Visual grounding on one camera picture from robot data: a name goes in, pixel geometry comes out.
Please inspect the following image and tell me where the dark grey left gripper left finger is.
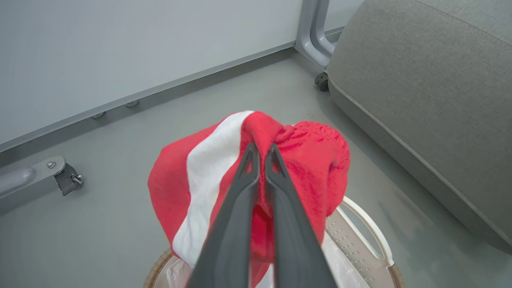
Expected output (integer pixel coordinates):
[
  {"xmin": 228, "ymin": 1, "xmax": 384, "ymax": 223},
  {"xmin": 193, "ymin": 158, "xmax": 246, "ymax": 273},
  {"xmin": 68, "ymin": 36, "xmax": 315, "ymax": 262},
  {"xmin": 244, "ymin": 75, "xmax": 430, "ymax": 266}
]
[{"xmin": 188, "ymin": 143, "xmax": 261, "ymax": 288}]

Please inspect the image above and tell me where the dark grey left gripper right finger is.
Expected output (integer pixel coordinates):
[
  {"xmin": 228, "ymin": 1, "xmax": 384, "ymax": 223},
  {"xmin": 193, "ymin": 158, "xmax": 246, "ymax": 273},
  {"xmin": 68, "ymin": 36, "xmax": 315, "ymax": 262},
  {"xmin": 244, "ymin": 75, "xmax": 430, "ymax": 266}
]
[{"xmin": 265, "ymin": 143, "xmax": 338, "ymax": 288}]

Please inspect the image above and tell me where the red and white garment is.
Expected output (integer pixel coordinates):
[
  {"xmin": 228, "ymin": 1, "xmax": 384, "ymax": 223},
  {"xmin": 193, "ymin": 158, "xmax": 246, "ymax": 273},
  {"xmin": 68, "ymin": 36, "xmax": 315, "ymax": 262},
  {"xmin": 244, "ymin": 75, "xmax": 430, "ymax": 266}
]
[{"xmin": 148, "ymin": 111, "xmax": 351, "ymax": 288}]

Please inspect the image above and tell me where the cream laundry basket, woven rim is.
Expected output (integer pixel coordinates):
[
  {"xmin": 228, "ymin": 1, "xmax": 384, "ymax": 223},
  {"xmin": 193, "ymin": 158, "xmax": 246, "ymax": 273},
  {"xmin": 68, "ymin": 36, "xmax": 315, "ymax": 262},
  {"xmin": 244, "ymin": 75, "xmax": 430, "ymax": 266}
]
[{"xmin": 143, "ymin": 195, "xmax": 404, "ymax": 288}]

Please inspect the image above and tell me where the white translucent plastic bag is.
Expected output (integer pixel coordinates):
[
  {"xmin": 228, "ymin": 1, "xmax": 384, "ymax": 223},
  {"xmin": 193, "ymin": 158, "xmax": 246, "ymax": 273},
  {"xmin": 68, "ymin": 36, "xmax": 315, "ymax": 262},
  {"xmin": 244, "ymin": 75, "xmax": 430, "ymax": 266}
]
[{"xmin": 166, "ymin": 232, "xmax": 370, "ymax": 288}]

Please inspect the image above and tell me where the black caster wheel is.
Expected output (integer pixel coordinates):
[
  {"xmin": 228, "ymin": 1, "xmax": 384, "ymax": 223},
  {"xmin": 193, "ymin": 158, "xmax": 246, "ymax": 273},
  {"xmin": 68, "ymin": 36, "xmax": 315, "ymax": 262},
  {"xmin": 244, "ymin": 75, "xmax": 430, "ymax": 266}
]
[{"xmin": 314, "ymin": 72, "xmax": 330, "ymax": 92}]

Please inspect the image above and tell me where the grey locking caster wheel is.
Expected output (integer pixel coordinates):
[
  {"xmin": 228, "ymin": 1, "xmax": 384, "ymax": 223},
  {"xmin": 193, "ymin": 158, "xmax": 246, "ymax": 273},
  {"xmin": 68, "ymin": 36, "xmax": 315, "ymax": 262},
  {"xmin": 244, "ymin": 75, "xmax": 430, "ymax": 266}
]
[{"xmin": 54, "ymin": 163, "xmax": 84, "ymax": 196}]

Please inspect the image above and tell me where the grey fabric sofa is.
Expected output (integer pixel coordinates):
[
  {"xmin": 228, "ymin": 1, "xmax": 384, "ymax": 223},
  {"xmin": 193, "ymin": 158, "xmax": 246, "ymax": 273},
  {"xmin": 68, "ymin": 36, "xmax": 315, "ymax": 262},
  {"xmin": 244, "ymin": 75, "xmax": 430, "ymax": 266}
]
[{"xmin": 327, "ymin": 0, "xmax": 512, "ymax": 254}]

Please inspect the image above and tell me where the grey metal partition foot bar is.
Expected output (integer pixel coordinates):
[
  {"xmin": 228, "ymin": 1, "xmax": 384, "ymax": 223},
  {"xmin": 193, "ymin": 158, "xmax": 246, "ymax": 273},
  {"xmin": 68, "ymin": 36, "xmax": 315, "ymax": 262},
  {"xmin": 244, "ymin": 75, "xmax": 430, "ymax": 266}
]
[{"xmin": 0, "ymin": 156, "xmax": 66, "ymax": 200}]

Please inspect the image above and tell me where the grey curved partition frame leg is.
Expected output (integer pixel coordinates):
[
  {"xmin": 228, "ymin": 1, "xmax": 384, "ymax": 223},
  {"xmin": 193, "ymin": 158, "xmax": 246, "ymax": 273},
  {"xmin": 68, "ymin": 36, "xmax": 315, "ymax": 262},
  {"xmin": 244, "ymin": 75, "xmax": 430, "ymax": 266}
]
[{"xmin": 295, "ymin": 0, "xmax": 345, "ymax": 71}]

